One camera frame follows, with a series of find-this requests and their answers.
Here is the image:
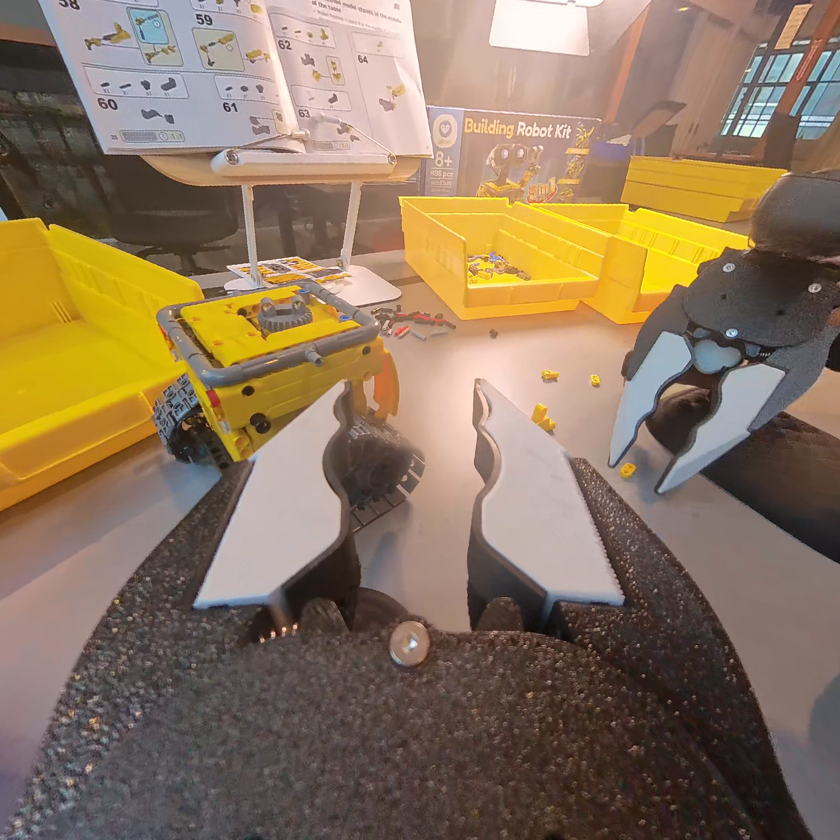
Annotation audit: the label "stack of yellow bins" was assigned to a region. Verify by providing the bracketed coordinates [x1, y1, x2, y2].
[621, 157, 788, 224]

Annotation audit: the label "dark printed box stack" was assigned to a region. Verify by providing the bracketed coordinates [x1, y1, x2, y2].
[423, 105, 602, 200]

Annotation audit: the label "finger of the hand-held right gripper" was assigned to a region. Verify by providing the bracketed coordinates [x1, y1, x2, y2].
[608, 331, 694, 471]
[657, 364, 787, 497]

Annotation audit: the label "yellow tracked brick vehicle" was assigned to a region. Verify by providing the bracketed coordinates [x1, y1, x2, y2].
[154, 279, 427, 532]

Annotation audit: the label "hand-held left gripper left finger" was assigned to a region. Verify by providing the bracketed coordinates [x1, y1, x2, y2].
[195, 382, 359, 619]

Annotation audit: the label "grey desk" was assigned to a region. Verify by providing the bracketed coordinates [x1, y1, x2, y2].
[0, 256, 840, 840]

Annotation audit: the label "yellow grey bricks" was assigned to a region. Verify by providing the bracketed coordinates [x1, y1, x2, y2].
[466, 252, 530, 282]

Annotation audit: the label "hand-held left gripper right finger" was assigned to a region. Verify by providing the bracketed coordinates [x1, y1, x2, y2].
[470, 380, 627, 618]

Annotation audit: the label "sticker sheet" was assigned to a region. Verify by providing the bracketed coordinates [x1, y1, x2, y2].
[234, 256, 349, 286]

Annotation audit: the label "white round stand base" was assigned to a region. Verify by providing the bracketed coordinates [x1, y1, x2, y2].
[224, 263, 403, 309]

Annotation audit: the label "yellow plastic bin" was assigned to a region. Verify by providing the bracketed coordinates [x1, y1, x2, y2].
[401, 197, 602, 322]
[0, 217, 208, 513]
[539, 204, 752, 325]

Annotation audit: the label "pile of small brick parts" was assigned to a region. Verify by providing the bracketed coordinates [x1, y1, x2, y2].
[372, 308, 458, 342]

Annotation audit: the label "wooden booklet stand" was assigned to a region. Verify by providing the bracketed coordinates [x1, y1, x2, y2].
[138, 145, 401, 283]

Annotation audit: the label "bright white light panel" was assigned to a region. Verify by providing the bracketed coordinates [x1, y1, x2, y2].
[490, 0, 592, 56]

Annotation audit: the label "instruction booklet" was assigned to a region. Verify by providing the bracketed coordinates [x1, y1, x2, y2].
[40, 0, 431, 158]

